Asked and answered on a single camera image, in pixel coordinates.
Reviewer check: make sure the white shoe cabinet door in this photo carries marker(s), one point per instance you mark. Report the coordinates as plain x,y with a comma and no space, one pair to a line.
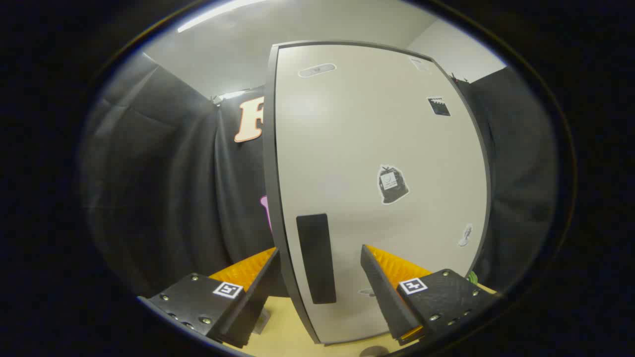
347,148

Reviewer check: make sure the black backdrop cloth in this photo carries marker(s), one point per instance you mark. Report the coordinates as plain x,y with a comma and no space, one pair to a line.
163,188

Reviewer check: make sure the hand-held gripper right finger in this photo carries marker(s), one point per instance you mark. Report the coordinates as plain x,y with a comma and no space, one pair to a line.
384,292

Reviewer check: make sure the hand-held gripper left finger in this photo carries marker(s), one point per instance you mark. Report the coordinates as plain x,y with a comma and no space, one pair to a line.
253,302

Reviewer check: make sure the green striped round object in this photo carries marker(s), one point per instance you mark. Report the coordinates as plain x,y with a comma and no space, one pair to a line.
472,277

